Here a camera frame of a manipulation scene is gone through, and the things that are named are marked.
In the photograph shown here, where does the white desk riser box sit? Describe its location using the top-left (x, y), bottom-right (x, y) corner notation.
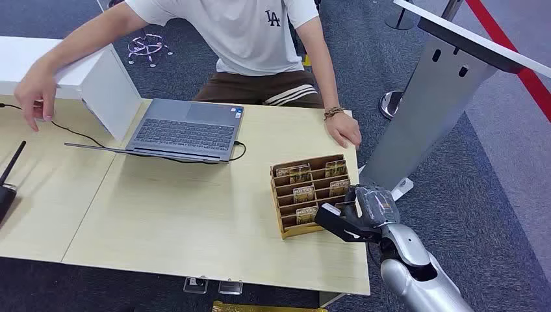
top-left (0, 36), bottom-right (144, 142)

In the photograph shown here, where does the red barrier belt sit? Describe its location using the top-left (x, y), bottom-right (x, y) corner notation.
top-left (464, 0), bottom-right (551, 124)

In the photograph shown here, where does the gold hotel key card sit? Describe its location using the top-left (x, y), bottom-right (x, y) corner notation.
top-left (292, 185), bottom-right (316, 205)
top-left (329, 179), bottom-right (352, 198)
top-left (325, 160), bottom-right (348, 178)
top-left (296, 206), bottom-right (319, 225)
top-left (288, 165), bottom-right (312, 185)

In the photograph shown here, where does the grey open laptop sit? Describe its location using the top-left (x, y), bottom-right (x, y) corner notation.
top-left (64, 97), bottom-right (245, 164)

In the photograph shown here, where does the yellow box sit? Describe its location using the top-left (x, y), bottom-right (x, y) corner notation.
top-left (211, 300), bottom-right (328, 312)

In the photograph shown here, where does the chrome office chair base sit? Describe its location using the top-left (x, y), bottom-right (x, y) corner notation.
top-left (126, 32), bottom-right (174, 69)

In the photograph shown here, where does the person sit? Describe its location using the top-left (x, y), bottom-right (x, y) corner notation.
top-left (14, 0), bottom-right (363, 150)

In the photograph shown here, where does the black power cable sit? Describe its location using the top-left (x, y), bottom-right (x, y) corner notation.
top-left (0, 102), bottom-right (248, 165)

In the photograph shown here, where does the person's right hand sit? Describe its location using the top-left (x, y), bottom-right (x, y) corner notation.
top-left (14, 62), bottom-right (58, 133)

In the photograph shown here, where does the silver kiosk stand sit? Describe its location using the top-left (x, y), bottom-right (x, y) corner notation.
top-left (358, 0), bottom-right (551, 202)

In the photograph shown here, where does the person's left hand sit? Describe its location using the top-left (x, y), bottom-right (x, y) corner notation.
top-left (325, 110), bottom-right (363, 150)

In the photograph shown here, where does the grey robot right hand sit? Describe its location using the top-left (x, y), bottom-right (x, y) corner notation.
top-left (343, 185), bottom-right (401, 231)

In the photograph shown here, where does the black router with antenna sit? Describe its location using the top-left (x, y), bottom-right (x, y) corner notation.
top-left (0, 140), bottom-right (27, 225)

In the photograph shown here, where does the clear table bracket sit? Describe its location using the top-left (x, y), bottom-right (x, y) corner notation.
top-left (183, 276), bottom-right (209, 295)
top-left (218, 279), bottom-right (244, 296)

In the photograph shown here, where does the cardboard card holder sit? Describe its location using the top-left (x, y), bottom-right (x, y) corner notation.
top-left (270, 154), bottom-right (353, 241)

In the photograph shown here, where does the white table leg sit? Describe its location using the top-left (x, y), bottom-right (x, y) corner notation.
top-left (318, 291), bottom-right (348, 309)

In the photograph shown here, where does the brown bead bracelet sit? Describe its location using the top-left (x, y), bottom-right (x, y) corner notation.
top-left (323, 105), bottom-right (346, 121)

